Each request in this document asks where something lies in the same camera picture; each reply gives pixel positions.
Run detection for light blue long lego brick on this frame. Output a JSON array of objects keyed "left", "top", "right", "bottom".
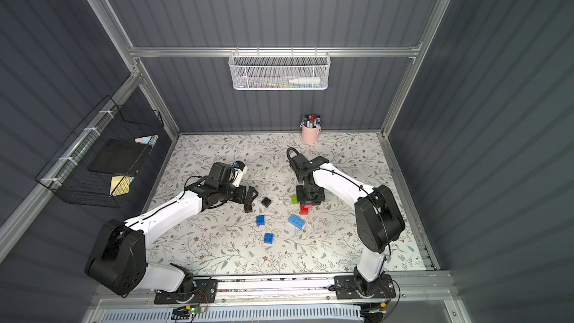
[{"left": 288, "top": 215, "right": 306, "bottom": 230}]

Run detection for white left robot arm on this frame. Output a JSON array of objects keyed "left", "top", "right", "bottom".
[{"left": 85, "top": 181, "right": 259, "bottom": 301}]

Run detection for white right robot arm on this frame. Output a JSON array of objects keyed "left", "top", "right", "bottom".
[{"left": 294, "top": 163, "right": 406, "bottom": 300}]

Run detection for blue lego brick lower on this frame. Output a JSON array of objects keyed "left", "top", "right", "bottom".
[{"left": 263, "top": 233, "right": 274, "bottom": 245}]

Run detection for pink metal pen bucket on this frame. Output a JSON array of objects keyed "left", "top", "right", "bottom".
[{"left": 301, "top": 126, "right": 321, "bottom": 145}]

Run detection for markers in bucket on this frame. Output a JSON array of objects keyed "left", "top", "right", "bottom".
[{"left": 300, "top": 114, "right": 321, "bottom": 129}]

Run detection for pastel sticky notes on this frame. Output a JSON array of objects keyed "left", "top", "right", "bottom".
[{"left": 135, "top": 135, "right": 158, "bottom": 147}]

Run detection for white bottle in basket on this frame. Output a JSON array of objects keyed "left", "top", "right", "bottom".
[{"left": 289, "top": 77, "right": 321, "bottom": 86}]

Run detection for yellow sticky note pad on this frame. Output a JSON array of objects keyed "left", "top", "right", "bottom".
[{"left": 110, "top": 176, "right": 134, "bottom": 197}]

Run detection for black notebook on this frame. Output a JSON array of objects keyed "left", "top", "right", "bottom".
[{"left": 88, "top": 139, "right": 152, "bottom": 176}]

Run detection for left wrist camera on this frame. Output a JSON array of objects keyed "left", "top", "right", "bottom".
[{"left": 208, "top": 161, "right": 248, "bottom": 187}]

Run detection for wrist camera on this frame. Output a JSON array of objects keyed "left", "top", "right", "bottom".
[
  {"left": 208, "top": 161, "right": 248, "bottom": 187},
  {"left": 286, "top": 147, "right": 329, "bottom": 183}
]

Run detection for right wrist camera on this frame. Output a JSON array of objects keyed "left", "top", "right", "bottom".
[{"left": 286, "top": 147, "right": 329, "bottom": 183}]

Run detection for white wire wall basket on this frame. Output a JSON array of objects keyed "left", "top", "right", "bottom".
[{"left": 228, "top": 52, "right": 331, "bottom": 91}]

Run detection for black wire side basket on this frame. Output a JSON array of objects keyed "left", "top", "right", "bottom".
[{"left": 36, "top": 100, "right": 164, "bottom": 209}]

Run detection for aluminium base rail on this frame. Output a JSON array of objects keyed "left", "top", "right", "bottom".
[{"left": 93, "top": 271, "right": 454, "bottom": 306}]

